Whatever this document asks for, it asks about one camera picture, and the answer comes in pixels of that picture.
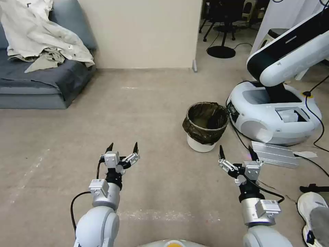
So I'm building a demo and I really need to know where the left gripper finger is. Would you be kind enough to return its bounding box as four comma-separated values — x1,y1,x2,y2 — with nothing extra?
125,141,141,165
99,142,114,163

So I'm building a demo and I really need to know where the ribbed silver aluminium box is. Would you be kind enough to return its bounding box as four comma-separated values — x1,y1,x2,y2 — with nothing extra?
251,141,300,169

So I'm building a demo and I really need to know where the black floor cable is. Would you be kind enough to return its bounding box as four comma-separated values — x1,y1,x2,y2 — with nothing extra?
295,154,329,178
226,96,251,155
302,73,329,151

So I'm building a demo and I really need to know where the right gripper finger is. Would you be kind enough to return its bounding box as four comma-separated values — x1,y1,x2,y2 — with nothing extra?
247,146,265,167
218,145,239,174

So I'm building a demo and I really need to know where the crumpled off-white cloth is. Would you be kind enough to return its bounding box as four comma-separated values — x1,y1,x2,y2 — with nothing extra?
0,0,95,74

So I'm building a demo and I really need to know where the grey-blue sofa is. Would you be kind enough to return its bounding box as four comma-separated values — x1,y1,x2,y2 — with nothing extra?
0,0,98,110

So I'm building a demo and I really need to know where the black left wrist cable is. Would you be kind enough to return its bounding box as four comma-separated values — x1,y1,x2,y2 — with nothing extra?
70,155,106,231

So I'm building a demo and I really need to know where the person's white shoe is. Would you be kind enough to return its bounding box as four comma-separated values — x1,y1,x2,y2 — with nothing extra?
297,191,329,247

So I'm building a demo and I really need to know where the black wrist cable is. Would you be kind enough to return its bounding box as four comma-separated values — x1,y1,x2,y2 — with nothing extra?
70,155,106,231
257,180,285,205

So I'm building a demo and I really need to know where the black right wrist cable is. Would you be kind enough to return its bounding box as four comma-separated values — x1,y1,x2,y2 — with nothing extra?
257,180,285,205

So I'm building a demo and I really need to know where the black flat floor bracket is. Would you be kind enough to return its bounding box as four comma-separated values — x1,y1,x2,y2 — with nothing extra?
299,184,329,193

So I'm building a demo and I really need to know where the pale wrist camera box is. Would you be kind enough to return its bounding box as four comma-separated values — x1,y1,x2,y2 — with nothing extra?
103,151,121,168
242,161,262,181

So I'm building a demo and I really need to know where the white robot front shell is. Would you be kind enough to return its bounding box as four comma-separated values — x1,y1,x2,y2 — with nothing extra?
140,239,202,247

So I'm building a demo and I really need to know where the person's grey trouser leg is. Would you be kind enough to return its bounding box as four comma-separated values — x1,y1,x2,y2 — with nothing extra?
309,205,329,247

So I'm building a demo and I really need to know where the black round stand base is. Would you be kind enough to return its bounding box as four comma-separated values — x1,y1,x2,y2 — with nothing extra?
206,15,236,59

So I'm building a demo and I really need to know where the white tape strip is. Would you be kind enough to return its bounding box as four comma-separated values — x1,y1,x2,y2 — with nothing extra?
294,151,318,158

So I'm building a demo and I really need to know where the black office chair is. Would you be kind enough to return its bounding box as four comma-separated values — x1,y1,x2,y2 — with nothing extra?
199,0,245,42

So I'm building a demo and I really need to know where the white trash can, dark bag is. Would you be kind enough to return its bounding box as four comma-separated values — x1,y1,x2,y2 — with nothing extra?
182,102,230,153

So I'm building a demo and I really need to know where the grey plastic stool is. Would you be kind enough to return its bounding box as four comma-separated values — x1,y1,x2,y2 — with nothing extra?
241,0,258,20

